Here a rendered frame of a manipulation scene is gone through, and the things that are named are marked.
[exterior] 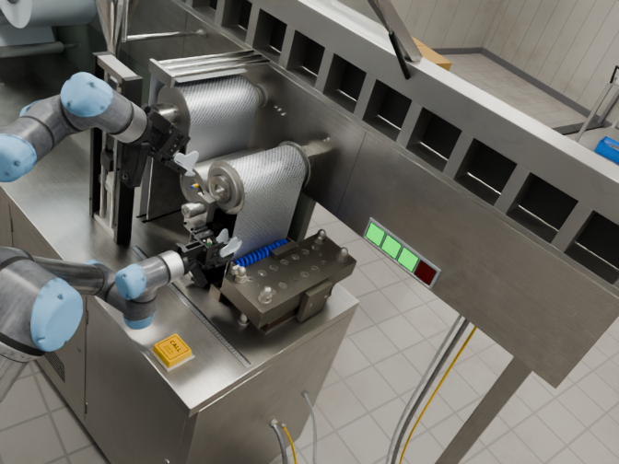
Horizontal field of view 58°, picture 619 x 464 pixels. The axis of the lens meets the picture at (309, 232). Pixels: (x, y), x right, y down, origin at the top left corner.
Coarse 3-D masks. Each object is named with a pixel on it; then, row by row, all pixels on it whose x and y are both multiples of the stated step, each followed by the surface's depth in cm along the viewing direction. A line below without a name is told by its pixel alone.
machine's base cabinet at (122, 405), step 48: (0, 240) 206; (96, 336) 170; (336, 336) 183; (96, 384) 183; (144, 384) 156; (240, 384) 148; (288, 384) 177; (96, 432) 199; (144, 432) 167; (192, 432) 145; (240, 432) 171; (288, 432) 210
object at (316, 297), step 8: (328, 280) 164; (312, 288) 160; (320, 288) 161; (328, 288) 164; (304, 296) 159; (312, 296) 159; (320, 296) 163; (304, 304) 160; (312, 304) 162; (320, 304) 166; (304, 312) 161; (312, 312) 166
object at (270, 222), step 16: (256, 208) 152; (272, 208) 158; (288, 208) 165; (240, 224) 151; (256, 224) 157; (272, 224) 163; (288, 224) 170; (256, 240) 162; (272, 240) 169; (240, 256) 161
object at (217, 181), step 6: (216, 180) 145; (222, 180) 144; (210, 186) 148; (216, 186) 147; (222, 186) 144; (228, 186) 144; (228, 192) 144; (216, 198) 148; (222, 198) 146; (228, 198) 145
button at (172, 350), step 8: (176, 336) 147; (160, 344) 144; (168, 344) 144; (176, 344) 145; (184, 344) 146; (160, 352) 142; (168, 352) 143; (176, 352) 143; (184, 352) 144; (168, 360) 141; (176, 360) 142
